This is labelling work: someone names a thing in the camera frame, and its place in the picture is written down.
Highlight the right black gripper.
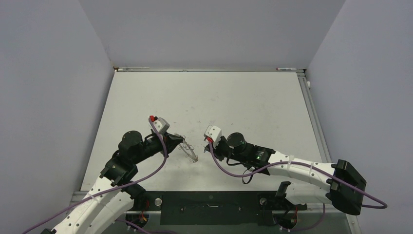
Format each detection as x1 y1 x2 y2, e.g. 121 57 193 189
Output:
206 135 247 163

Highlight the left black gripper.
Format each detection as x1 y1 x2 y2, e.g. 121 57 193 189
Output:
132 131 183 164

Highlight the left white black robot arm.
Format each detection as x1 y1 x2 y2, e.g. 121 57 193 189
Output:
42 131 185 234

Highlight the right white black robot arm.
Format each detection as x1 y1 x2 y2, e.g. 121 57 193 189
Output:
204 133 367 215

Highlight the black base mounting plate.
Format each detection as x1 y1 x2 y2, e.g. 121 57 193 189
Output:
126 191 307 226

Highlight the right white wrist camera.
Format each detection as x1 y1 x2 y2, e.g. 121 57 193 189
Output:
204 125 222 145

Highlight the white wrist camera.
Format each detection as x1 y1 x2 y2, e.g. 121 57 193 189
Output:
204 125 222 145
152 117 170 135

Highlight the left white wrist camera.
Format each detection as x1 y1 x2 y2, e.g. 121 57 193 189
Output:
152 117 170 135

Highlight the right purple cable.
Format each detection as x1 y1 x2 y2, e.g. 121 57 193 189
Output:
206 138 388 210

